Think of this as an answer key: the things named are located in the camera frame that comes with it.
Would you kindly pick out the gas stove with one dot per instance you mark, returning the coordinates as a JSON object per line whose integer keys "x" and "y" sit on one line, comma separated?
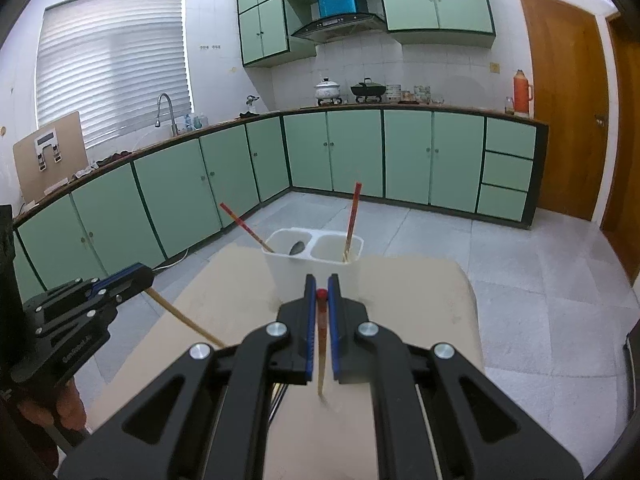
{"x": 350, "y": 101}

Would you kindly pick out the green cabinet drawer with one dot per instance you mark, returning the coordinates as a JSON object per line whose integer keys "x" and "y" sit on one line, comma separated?
{"x": 501, "y": 203}
{"x": 506, "y": 171}
{"x": 511, "y": 137}

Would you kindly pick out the small drinking glass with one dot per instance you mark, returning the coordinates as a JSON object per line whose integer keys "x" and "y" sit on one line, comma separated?
{"x": 437, "y": 100}

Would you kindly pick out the white two-compartment utensil holder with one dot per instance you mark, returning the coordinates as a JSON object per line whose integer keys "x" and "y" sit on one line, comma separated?
{"x": 295, "y": 275}

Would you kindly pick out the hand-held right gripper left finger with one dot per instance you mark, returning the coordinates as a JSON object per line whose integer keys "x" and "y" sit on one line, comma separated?
{"x": 311, "y": 320}

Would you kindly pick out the plain wooden chopstick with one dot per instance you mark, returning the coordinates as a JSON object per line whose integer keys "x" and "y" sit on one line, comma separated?
{"x": 185, "y": 319}

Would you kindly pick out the orange thermos flask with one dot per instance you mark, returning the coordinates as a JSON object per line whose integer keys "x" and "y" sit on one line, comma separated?
{"x": 522, "y": 92}

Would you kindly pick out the red-tipped wooden chopstick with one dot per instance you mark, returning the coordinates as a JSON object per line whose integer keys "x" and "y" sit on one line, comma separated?
{"x": 322, "y": 330}
{"x": 245, "y": 227}
{"x": 353, "y": 215}

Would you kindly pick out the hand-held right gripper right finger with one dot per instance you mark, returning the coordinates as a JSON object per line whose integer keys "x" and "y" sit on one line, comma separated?
{"x": 334, "y": 320}

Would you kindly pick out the dark cloth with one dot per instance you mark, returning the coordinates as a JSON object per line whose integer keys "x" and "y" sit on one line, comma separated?
{"x": 112, "y": 157}

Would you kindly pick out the black wok with lid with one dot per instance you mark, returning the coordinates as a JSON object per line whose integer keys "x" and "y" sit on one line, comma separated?
{"x": 367, "y": 89}

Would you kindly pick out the small glass jar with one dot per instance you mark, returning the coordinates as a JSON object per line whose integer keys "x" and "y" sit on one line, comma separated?
{"x": 509, "y": 105}

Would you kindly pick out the metal spoon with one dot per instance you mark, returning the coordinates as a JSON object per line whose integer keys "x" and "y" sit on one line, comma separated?
{"x": 298, "y": 248}

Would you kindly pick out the blue wrapped hood chimney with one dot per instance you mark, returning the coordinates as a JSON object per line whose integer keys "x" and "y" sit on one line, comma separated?
{"x": 337, "y": 1}

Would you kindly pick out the brown board with clips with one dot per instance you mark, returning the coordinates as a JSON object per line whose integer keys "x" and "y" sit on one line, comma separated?
{"x": 70, "y": 160}

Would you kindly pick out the clear bottles by sink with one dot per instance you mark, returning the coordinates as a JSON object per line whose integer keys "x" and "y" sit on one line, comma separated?
{"x": 197, "y": 122}

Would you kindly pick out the bunch of mixed chopsticks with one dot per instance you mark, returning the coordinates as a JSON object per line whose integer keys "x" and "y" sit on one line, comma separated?
{"x": 278, "y": 402}

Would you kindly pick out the brown wooden door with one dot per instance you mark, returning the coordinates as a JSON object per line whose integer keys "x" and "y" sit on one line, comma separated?
{"x": 560, "y": 110}
{"x": 625, "y": 160}

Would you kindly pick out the person's left hand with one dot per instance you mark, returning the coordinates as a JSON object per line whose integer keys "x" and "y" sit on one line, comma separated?
{"x": 70, "y": 410}

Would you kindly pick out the green base cabinet run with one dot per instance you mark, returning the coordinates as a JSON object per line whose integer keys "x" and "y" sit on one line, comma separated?
{"x": 350, "y": 155}

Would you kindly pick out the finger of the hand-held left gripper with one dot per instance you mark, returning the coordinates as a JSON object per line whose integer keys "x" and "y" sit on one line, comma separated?
{"x": 120, "y": 276}
{"x": 132, "y": 289}

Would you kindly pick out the metal kettle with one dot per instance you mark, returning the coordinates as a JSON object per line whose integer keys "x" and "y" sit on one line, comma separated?
{"x": 251, "y": 105}

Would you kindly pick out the metal kitchen faucet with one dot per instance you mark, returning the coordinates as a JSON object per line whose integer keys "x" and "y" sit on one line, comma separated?
{"x": 172, "y": 115}

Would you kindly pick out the black range hood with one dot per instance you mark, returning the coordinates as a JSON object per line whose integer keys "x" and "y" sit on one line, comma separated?
{"x": 335, "y": 27}

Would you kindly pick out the white cooking pot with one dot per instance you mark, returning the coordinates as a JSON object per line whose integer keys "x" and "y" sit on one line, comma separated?
{"x": 327, "y": 91}

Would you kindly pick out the white window blind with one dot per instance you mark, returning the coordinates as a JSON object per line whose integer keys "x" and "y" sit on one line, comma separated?
{"x": 115, "y": 65}

